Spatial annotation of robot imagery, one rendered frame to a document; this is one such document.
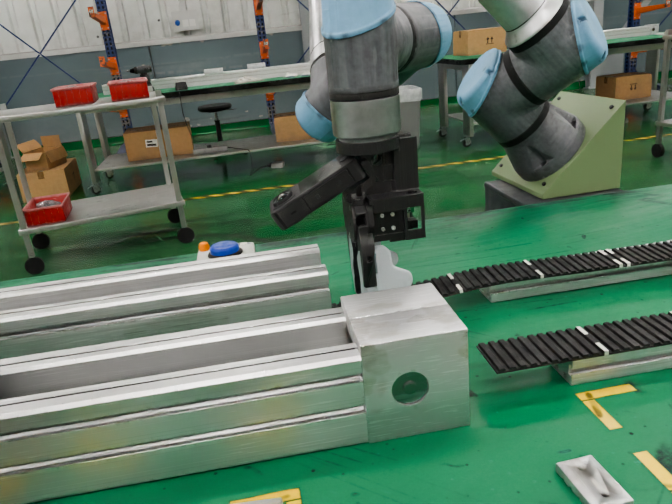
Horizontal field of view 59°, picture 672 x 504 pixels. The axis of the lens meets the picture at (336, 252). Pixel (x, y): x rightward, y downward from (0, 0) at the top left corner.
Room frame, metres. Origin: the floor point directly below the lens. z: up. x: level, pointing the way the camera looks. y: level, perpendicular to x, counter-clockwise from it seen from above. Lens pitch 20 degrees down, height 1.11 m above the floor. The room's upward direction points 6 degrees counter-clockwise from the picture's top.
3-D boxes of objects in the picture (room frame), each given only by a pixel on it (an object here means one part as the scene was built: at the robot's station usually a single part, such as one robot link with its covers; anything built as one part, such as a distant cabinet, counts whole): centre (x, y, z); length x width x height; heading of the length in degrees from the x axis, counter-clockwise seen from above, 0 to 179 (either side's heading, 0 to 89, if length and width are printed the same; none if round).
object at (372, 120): (0.66, -0.05, 1.02); 0.08 x 0.08 x 0.05
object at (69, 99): (3.52, 1.41, 0.50); 1.03 x 0.55 x 1.01; 110
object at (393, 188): (0.66, -0.05, 0.94); 0.09 x 0.08 x 0.12; 97
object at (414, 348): (0.49, -0.05, 0.83); 0.12 x 0.09 x 0.10; 7
